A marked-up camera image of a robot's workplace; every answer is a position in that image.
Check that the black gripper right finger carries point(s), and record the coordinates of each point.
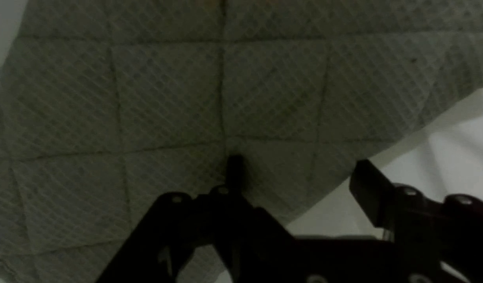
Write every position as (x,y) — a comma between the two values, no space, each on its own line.
(425,232)

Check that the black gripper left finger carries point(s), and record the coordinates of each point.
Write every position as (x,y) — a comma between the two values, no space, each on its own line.
(248,240)

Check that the grey quilted oven mitten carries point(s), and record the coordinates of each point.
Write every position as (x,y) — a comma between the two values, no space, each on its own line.
(198,115)

